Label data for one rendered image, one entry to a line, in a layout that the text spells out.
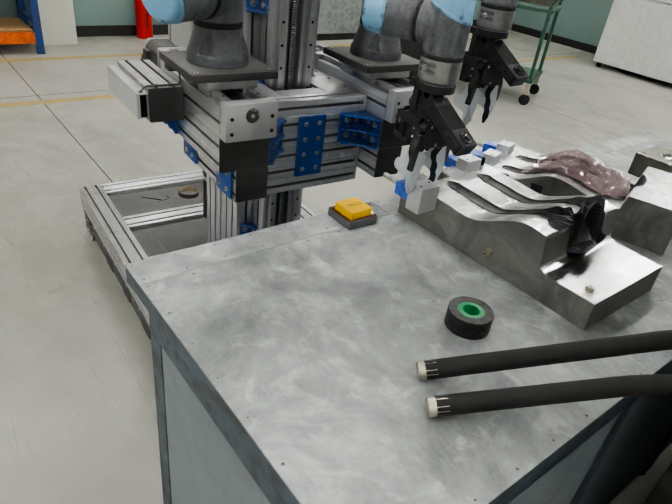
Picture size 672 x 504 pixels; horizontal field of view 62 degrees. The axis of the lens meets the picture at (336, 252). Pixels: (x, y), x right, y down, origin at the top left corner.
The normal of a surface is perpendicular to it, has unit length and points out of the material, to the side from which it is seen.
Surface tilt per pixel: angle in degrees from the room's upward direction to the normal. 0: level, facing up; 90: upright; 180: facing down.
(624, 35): 90
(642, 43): 90
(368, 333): 0
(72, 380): 0
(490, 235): 90
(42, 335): 0
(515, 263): 90
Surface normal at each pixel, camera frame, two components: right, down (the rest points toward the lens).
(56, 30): 0.60, 0.48
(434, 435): 0.11, -0.84
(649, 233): -0.58, 0.37
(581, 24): -0.79, 0.24
